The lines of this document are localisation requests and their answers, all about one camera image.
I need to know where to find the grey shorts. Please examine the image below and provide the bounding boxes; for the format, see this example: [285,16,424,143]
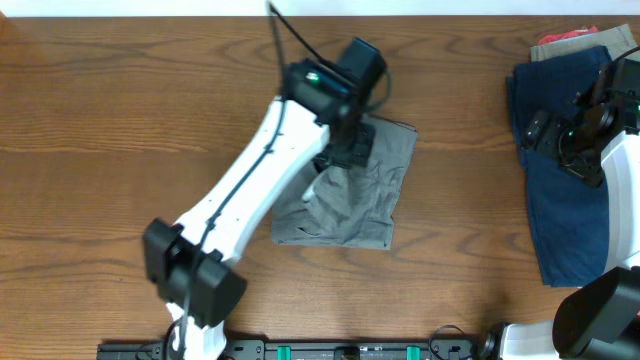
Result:
[271,117,418,250]

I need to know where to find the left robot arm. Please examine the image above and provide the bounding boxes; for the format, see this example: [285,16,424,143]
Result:
[142,38,386,359]

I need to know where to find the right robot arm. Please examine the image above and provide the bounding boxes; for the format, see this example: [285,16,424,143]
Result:
[477,46,639,359]

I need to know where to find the navy blue shorts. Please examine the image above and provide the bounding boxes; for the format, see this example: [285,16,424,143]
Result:
[506,46,611,287]

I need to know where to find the red garment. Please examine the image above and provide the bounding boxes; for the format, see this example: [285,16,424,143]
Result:
[537,26,599,46]

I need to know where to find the khaki shorts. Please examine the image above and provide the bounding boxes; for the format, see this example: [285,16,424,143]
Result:
[530,24,638,62]

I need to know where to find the black looped cable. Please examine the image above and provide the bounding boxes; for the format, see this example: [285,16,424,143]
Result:
[425,324,476,360]

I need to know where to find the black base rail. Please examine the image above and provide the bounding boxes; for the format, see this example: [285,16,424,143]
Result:
[96,337,501,360]

